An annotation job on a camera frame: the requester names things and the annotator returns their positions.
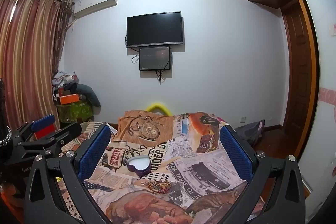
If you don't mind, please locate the grey pink bag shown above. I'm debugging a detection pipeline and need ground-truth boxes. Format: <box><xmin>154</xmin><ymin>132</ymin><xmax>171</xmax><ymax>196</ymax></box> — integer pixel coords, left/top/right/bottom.
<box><xmin>235</xmin><ymin>120</ymin><xmax>265</xmax><ymax>147</ymax></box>

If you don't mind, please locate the pile of clothes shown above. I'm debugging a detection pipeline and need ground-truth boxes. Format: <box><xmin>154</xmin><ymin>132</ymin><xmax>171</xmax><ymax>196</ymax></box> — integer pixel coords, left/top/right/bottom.
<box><xmin>51</xmin><ymin>71</ymin><xmax>80</xmax><ymax>96</ymax></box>

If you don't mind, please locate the small black wall monitor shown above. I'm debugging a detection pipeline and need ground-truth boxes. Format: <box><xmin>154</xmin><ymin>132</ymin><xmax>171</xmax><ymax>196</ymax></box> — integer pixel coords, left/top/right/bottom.
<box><xmin>139</xmin><ymin>46</ymin><xmax>172</xmax><ymax>71</ymax></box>

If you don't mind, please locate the purple heart-shaped jewelry box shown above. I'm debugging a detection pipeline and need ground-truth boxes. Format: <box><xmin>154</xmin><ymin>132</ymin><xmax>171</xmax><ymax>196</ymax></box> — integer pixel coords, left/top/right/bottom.
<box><xmin>126</xmin><ymin>156</ymin><xmax>152</xmax><ymax>177</ymax></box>

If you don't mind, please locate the yellow foam cushion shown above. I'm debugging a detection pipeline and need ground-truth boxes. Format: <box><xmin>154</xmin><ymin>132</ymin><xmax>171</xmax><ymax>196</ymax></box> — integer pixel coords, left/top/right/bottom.
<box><xmin>146</xmin><ymin>101</ymin><xmax>176</xmax><ymax>117</ymax></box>

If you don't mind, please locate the red gold bead bracelet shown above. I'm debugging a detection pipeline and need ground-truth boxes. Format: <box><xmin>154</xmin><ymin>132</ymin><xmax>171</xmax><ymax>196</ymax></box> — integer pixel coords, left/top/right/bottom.
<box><xmin>145</xmin><ymin>180</ymin><xmax>174</xmax><ymax>194</ymax></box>

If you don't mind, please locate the brown wooden door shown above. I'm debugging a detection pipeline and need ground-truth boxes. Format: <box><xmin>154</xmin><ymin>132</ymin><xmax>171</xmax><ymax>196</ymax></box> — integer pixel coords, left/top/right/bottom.
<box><xmin>281</xmin><ymin>1</ymin><xmax>315</xmax><ymax>134</ymax></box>

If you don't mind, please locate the printed blanket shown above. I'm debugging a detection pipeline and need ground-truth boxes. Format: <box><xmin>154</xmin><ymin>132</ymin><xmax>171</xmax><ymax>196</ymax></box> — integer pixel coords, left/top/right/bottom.
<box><xmin>56</xmin><ymin>111</ymin><xmax>265</xmax><ymax>224</ymax></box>

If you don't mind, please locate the black wall television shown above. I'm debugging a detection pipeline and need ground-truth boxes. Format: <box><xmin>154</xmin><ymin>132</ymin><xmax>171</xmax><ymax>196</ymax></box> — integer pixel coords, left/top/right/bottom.
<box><xmin>126</xmin><ymin>11</ymin><xmax>184</xmax><ymax>48</ymax></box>

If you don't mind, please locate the grey pillow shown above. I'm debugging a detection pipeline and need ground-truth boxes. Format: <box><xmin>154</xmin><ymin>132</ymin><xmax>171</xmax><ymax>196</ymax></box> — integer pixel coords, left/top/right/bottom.
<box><xmin>76</xmin><ymin>84</ymin><xmax>101</xmax><ymax>107</ymax></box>

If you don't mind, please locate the striped pink curtain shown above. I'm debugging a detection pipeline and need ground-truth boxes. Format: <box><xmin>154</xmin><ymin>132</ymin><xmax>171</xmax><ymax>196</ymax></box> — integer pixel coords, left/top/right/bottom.
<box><xmin>0</xmin><ymin>0</ymin><xmax>74</xmax><ymax>132</ymax></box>

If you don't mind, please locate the orange box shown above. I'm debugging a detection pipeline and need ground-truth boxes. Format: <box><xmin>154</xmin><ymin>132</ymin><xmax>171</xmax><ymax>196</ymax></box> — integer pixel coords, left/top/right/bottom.
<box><xmin>58</xmin><ymin>93</ymin><xmax>80</xmax><ymax>105</ymax></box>

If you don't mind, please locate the red box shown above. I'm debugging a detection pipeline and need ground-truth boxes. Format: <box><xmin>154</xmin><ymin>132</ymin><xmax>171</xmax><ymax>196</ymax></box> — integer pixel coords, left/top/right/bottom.
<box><xmin>34</xmin><ymin>127</ymin><xmax>56</xmax><ymax>141</ymax></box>

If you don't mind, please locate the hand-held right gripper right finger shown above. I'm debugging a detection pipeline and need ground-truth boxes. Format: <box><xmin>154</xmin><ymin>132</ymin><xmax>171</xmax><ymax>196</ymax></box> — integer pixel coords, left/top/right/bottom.
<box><xmin>219</xmin><ymin>124</ymin><xmax>307</xmax><ymax>224</ymax></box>

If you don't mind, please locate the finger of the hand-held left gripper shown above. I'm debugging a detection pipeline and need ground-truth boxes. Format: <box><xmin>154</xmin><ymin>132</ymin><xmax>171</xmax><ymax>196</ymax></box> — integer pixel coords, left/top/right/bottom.
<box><xmin>17</xmin><ymin>123</ymin><xmax>83</xmax><ymax>160</ymax></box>
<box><xmin>10</xmin><ymin>114</ymin><xmax>56</xmax><ymax>147</ymax></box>

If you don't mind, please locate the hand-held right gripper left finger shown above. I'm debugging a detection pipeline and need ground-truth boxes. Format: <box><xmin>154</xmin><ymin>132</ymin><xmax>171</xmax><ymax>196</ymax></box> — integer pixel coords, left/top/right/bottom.
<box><xmin>23</xmin><ymin>124</ymin><xmax>112</xmax><ymax>224</ymax></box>

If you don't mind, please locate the white air conditioner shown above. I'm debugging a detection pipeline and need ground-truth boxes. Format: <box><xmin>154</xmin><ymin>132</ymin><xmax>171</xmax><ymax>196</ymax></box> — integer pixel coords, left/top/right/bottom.
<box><xmin>72</xmin><ymin>0</ymin><xmax>118</xmax><ymax>18</ymax></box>

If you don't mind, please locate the white sliding door panel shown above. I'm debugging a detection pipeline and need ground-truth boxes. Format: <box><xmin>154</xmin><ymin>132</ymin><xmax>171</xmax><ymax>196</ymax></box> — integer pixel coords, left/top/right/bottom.
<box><xmin>289</xmin><ymin>0</ymin><xmax>336</xmax><ymax>219</ymax></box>

